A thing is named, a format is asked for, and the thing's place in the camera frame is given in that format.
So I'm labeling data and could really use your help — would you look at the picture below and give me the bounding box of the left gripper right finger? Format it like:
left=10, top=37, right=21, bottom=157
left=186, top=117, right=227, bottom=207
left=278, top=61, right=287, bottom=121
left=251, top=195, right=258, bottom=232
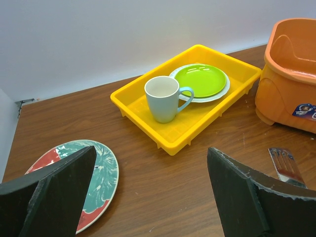
left=207, top=147, right=316, bottom=237

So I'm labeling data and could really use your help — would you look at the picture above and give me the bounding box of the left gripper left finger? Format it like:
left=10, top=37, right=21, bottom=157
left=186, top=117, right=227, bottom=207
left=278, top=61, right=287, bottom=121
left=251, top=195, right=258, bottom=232
left=0, top=146, right=96, bottom=237

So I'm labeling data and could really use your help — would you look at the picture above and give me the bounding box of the orange plastic dish bin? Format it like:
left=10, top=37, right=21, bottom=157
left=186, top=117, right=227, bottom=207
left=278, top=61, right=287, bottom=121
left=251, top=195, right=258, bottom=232
left=255, top=18, right=316, bottom=133

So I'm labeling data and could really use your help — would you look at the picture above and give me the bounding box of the red and teal plate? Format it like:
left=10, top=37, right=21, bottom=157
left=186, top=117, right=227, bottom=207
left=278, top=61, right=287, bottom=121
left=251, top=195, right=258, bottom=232
left=26, top=139, right=119, bottom=234

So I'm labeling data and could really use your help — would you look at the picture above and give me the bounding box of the white scalloped plate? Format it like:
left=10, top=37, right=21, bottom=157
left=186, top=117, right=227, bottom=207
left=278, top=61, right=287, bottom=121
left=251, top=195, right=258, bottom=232
left=168, top=63, right=231, bottom=104

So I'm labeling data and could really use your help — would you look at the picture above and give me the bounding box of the lime green plate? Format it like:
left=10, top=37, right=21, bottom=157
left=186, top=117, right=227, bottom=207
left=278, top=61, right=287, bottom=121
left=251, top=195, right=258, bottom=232
left=174, top=64, right=227, bottom=99

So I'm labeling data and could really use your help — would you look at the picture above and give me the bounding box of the yellow plastic tray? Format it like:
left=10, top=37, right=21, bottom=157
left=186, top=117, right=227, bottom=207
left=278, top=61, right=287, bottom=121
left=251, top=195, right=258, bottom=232
left=110, top=44, right=262, bottom=156

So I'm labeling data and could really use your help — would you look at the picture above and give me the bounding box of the light blue mug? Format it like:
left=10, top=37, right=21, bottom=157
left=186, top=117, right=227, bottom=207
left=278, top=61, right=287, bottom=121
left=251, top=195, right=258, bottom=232
left=144, top=76, right=195, bottom=123

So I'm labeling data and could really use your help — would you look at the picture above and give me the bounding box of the slotted spatula wooden handle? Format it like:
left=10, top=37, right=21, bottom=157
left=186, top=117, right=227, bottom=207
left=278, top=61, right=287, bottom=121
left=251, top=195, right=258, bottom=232
left=268, top=147, right=307, bottom=189

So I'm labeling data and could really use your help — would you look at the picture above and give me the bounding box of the aluminium frame rail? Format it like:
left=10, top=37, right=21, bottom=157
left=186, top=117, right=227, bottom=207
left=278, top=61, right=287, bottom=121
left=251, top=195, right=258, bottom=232
left=15, top=98, right=35, bottom=118

